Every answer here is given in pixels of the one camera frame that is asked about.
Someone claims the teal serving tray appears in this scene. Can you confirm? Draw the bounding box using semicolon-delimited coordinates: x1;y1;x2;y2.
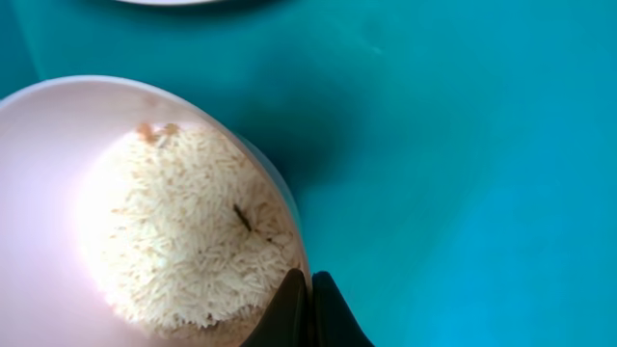
1;0;616;346

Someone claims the white rice pile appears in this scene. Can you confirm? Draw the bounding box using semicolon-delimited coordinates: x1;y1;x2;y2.
81;124;302;346

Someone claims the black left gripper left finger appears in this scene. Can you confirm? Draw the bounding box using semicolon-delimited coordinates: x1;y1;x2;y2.
241;269;309;347

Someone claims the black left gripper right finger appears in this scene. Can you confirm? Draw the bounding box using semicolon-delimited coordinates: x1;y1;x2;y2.
312;271;374;347

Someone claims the large pink plate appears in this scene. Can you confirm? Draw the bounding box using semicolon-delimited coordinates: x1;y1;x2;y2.
117;0;225;7

